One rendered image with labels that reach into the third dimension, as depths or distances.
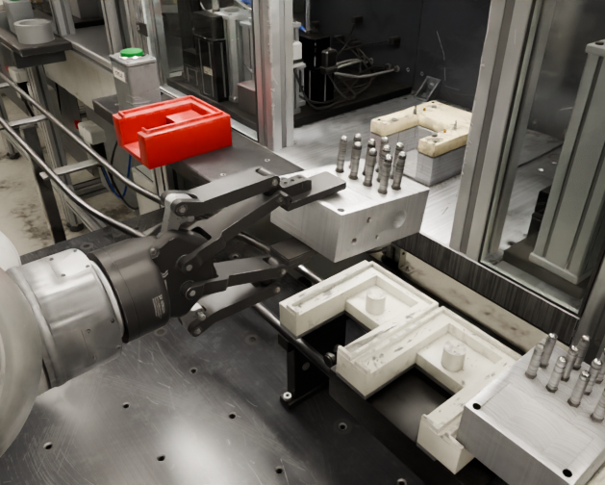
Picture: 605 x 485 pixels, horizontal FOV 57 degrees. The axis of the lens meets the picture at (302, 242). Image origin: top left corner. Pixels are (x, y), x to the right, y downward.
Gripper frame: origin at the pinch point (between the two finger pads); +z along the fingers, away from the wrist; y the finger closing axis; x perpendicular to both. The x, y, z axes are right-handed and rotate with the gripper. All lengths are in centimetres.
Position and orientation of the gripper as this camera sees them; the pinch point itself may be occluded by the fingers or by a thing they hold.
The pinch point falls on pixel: (310, 216)
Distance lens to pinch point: 53.1
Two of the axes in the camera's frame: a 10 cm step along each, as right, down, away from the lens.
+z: 7.8, -3.4, 5.3
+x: -6.2, -4.3, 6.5
